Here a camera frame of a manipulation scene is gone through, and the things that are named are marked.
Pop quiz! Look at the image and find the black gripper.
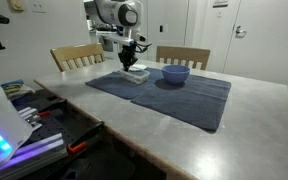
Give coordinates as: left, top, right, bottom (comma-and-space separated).
118, 44, 139, 72

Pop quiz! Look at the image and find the clear plastic food container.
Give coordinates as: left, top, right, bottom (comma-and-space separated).
119, 68, 151, 85

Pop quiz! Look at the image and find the blue plastic bowl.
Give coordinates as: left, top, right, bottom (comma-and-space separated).
161, 64, 191, 85

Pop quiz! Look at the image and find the small white plate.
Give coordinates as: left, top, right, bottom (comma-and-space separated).
130, 63, 148, 72

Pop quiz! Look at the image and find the white kitchen stove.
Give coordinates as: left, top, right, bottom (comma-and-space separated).
95, 28, 122, 60

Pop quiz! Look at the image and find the dark blue cloth towel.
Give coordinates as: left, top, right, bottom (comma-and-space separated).
130, 71, 232, 132
84, 67, 163, 100

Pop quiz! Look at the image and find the light wooden slat-back chair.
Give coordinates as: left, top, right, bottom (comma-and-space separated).
155, 45, 212, 71
49, 42, 107, 73

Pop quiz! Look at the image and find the black perforated mounting board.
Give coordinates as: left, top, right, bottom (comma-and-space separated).
12, 89, 102, 149

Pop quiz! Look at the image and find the door sign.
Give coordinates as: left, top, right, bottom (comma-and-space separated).
212, 0, 229, 8

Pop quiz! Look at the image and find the beige folded cloth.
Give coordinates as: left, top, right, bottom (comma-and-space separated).
6, 84, 37, 101

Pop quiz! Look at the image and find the blue folded cloth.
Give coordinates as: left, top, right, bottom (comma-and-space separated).
0, 78, 25, 90

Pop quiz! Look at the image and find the white door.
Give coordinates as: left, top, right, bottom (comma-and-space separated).
222, 0, 288, 86

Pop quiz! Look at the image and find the black clamp orange handle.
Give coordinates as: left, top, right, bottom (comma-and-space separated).
36, 98, 68, 118
66, 120, 106, 155

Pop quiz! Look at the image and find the white double wall switch plate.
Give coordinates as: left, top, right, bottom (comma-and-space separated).
29, 0, 48, 14

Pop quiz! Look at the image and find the silver door lever handle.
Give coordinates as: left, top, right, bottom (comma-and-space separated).
235, 25, 247, 38

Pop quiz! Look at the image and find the aluminium extrusion rail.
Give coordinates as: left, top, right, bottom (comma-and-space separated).
0, 132, 68, 180

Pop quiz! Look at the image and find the beige wall thermostat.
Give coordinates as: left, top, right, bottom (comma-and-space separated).
9, 0, 25, 12

